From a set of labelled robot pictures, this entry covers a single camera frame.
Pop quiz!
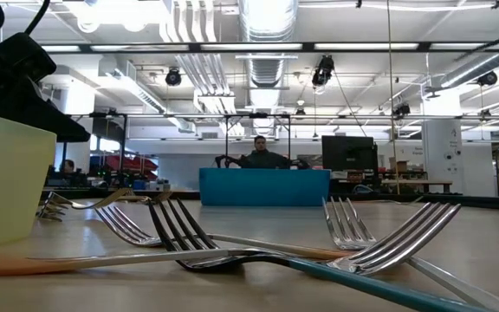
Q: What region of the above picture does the gold fork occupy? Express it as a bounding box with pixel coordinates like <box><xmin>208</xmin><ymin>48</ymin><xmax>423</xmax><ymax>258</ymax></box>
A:
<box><xmin>152</xmin><ymin>190</ymin><xmax>175</xmax><ymax>204</ymax></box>

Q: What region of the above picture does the black ceiling spotlight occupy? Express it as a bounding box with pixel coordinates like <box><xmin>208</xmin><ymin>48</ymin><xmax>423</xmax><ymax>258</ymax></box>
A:
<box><xmin>311</xmin><ymin>55</ymin><xmax>335</xmax><ymax>88</ymax></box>
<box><xmin>476</xmin><ymin>70</ymin><xmax>499</xmax><ymax>87</ymax></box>
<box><xmin>392</xmin><ymin>102</ymin><xmax>412</xmax><ymax>120</ymax></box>
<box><xmin>165</xmin><ymin>67</ymin><xmax>183</xmax><ymax>87</ymax></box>

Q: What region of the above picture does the person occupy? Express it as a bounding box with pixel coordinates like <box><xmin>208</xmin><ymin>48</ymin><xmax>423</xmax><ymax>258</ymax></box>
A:
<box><xmin>58</xmin><ymin>159</ymin><xmax>87</xmax><ymax>185</ymax></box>
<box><xmin>237</xmin><ymin>134</ymin><xmax>293</xmax><ymax>170</ymax></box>

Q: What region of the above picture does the slanted silver ceiling duct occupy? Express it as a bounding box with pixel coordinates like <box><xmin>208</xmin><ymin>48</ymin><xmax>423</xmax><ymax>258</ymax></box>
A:
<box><xmin>437</xmin><ymin>51</ymin><xmax>499</xmax><ymax>90</ymax></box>

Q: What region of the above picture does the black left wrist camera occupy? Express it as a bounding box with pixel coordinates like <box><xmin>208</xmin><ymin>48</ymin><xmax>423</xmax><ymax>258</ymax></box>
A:
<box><xmin>0</xmin><ymin>32</ymin><xmax>58</xmax><ymax>84</ymax></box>

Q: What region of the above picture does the red storage bin shelf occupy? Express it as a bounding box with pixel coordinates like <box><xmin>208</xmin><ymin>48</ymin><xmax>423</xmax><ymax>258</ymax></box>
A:
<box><xmin>101</xmin><ymin>154</ymin><xmax>160</xmax><ymax>181</ymax></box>

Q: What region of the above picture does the gold chopstick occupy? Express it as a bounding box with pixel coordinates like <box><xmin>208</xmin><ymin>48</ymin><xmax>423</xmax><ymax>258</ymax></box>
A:
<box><xmin>70</xmin><ymin>187</ymin><xmax>152</xmax><ymax>211</ymax></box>

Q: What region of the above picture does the black overhead gantry bar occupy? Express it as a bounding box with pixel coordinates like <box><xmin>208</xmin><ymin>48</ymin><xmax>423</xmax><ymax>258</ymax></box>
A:
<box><xmin>36</xmin><ymin>41</ymin><xmax>499</xmax><ymax>55</ymax></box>

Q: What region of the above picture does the blue plastic bin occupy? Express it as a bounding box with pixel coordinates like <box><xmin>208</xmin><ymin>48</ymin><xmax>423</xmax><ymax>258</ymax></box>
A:
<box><xmin>198</xmin><ymin>167</ymin><xmax>332</xmax><ymax>207</ymax></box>

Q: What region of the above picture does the silver fork orange handle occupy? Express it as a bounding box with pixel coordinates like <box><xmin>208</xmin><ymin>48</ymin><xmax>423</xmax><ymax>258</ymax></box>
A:
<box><xmin>321</xmin><ymin>196</ymin><xmax>499</xmax><ymax>312</ymax></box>
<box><xmin>94</xmin><ymin>205</ymin><xmax>353</xmax><ymax>262</ymax></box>
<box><xmin>0</xmin><ymin>201</ymin><xmax>463</xmax><ymax>278</ymax></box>

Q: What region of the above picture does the large silver ceiling duct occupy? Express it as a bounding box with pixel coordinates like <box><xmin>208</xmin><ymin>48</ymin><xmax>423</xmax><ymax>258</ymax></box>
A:
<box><xmin>237</xmin><ymin>0</ymin><xmax>299</xmax><ymax>136</ymax></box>

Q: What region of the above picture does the yellow plastic bin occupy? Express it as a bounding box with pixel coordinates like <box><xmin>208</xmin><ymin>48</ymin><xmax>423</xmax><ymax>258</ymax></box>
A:
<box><xmin>0</xmin><ymin>108</ymin><xmax>58</xmax><ymax>250</ymax></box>

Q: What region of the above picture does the white ceiling pipe bundle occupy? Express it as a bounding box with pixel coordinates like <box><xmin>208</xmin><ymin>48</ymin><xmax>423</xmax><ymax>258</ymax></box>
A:
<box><xmin>158</xmin><ymin>0</ymin><xmax>238</xmax><ymax>116</ymax></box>

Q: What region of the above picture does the black monitor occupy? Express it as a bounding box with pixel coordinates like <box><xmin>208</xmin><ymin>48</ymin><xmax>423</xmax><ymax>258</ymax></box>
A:
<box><xmin>321</xmin><ymin>135</ymin><xmax>379</xmax><ymax>173</ymax></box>

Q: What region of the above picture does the black background gantry frame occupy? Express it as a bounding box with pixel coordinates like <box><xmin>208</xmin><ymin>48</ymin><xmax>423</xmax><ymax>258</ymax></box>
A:
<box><xmin>222</xmin><ymin>112</ymin><xmax>293</xmax><ymax>171</ymax></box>

